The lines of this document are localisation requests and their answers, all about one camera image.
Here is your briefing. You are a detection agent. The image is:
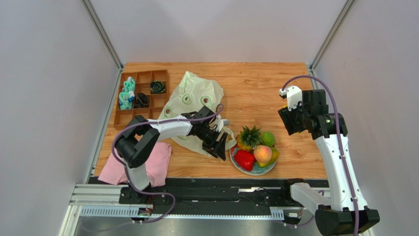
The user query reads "green custard apple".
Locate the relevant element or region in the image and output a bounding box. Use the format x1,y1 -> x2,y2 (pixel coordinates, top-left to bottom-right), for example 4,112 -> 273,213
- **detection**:
260,131 -> 275,147

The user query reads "fake pineapple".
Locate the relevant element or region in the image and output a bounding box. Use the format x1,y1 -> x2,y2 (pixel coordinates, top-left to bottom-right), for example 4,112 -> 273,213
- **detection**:
236,125 -> 261,152

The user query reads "fake papaya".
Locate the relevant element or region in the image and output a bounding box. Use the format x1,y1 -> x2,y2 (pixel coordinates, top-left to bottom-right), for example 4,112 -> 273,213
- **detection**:
254,146 -> 279,168

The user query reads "pink folded cloth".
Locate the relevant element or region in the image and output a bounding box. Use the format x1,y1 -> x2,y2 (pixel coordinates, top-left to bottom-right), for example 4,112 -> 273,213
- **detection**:
98,142 -> 172,187

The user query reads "teal rolled sock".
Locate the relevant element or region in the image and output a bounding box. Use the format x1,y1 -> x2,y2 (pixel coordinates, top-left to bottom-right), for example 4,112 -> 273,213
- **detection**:
122,76 -> 136,92
118,91 -> 135,110

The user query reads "avocado print plastic bag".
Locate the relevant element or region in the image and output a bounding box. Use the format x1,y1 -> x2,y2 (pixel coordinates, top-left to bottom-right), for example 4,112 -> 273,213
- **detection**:
157,71 -> 237,157

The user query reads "fake red apple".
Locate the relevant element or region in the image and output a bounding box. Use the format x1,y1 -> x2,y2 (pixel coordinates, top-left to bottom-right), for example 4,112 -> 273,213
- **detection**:
234,150 -> 256,171

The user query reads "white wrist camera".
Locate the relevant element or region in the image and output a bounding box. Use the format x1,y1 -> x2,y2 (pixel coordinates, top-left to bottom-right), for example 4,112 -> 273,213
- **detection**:
212,119 -> 230,130
279,86 -> 302,111

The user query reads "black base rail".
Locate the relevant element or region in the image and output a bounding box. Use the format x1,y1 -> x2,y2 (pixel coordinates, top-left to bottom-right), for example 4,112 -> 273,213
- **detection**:
88,177 -> 328,217

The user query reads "wooden divider tray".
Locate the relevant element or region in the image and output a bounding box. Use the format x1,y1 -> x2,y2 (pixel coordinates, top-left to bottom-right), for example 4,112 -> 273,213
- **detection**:
114,70 -> 170,130

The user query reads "red teal floral plate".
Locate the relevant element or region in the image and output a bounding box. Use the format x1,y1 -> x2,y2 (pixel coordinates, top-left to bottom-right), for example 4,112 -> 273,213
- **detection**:
229,146 -> 277,176

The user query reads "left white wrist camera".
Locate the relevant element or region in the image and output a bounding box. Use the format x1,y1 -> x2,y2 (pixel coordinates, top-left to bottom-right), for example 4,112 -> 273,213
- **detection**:
212,119 -> 230,130

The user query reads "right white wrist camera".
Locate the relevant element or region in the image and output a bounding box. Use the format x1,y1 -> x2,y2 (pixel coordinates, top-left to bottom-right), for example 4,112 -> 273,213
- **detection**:
279,86 -> 302,111

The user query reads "fake peach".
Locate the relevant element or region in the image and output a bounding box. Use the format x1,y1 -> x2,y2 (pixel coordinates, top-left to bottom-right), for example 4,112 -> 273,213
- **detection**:
253,145 -> 272,163

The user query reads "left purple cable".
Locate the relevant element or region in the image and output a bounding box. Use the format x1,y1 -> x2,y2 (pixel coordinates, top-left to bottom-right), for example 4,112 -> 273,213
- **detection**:
111,103 -> 225,224

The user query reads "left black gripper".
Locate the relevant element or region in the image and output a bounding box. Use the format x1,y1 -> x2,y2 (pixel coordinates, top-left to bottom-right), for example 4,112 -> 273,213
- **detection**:
198,125 -> 228,161

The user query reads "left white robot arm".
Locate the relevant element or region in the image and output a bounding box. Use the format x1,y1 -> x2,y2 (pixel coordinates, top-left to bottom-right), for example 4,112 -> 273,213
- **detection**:
111,112 -> 228,193

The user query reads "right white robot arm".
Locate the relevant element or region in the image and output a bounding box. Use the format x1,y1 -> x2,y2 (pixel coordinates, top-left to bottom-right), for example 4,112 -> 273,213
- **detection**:
278,86 -> 380,236

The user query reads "dark rolled sock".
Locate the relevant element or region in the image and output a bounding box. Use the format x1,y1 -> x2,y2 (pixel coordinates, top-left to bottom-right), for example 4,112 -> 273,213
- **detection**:
150,80 -> 166,94

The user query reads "black rolled sock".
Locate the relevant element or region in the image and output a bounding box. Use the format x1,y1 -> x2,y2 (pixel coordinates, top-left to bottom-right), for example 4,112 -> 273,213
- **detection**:
133,92 -> 150,109

